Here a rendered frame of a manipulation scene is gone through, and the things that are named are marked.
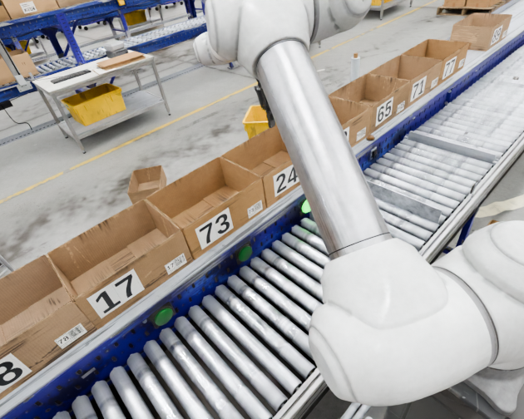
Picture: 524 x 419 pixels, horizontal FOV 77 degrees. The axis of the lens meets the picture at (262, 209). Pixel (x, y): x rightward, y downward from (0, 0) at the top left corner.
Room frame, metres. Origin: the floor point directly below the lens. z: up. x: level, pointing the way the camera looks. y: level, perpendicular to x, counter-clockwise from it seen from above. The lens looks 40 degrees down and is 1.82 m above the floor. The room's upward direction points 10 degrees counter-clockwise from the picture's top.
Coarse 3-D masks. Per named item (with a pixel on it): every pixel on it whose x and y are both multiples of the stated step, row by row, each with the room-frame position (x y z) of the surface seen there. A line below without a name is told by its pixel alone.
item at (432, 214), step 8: (368, 184) 1.28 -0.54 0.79; (376, 184) 1.25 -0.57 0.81; (376, 192) 1.25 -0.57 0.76; (384, 192) 1.21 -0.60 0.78; (392, 192) 1.18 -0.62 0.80; (384, 200) 1.21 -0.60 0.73; (392, 200) 1.18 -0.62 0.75; (400, 200) 1.15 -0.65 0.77; (408, 200) 1.12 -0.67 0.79; (416, 200) 1.09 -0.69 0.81; (408, 208) 1.11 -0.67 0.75; (416, 208) 1.08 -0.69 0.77; (424, 208) 1.06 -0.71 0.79; (432, 208) 1.03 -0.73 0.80; (424, 216) 1.05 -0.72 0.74; (432, 216) 1.03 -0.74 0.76; (440, 216) 1.00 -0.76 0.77
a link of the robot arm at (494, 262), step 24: (480, 240) 0.30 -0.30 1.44; (504, 240) 0.28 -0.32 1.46; (432, 264) 0.32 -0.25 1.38; (456, 264) 0.29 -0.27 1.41; (480, 264) 0.27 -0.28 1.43; (504, 264) 0.25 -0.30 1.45; (480, 288) 0.24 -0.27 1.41; (504, 288) 0.23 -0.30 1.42; (504, 312) 0.21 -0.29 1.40; (504, 336) 0.19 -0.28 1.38; (504, 360) 0.18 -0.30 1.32
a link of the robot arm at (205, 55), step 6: (204, 36) 1.22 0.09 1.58; (198, 42) 1.21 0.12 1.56; (204, 42) 1.20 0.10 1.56; (198, 48) 1.20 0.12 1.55; (204, 48) 1.19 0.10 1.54; (210, 48) 1.18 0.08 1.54; (198, 54) 1.20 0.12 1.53; (204, 54) 1.19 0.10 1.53; (210, 54) 1.19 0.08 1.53; (216, 54) 1.17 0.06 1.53; (198, 60) 1.21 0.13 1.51; (204, 60) 1.20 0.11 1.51; (210, 60) 1.20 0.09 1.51; (216, 60) 1.19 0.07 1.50; (222, 60) 1.18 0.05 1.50; (228, 60) 1.18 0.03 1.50
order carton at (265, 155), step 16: (272, 128) 1.56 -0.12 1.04; (240, 144) 1.43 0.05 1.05; (256, 144) 1.49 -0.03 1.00; (272, 144) 1.55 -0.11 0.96; (240, 160) 1.42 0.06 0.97; (256, 160) 1.47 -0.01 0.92; (272, 160) 1.49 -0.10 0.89; (288, 160) 1.21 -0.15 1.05; (272, 176) 1.15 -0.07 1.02; (272, 192) 1.15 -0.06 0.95; (288, 192) 1.20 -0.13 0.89
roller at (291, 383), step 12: (204, 300) 0.79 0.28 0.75; (216, 300) 0.79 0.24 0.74; (216, 312) 0.73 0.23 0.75; (228, 312) 0.73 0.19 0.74; (228, 324) 0.67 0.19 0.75; (240, 324) 0.67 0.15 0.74; (240, 336) 0.62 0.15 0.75; (252, 336) 0.61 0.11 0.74; (252, 348) 0.57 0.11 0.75; (264, 348) 0.56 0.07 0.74; (264, 360) 0.52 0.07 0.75; (276, 360) 0.51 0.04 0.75; (276, 372) 0.47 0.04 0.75; (288, 372) 0.47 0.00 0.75; (288, 384) 0.43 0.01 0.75; (300, 384) 0.44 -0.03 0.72
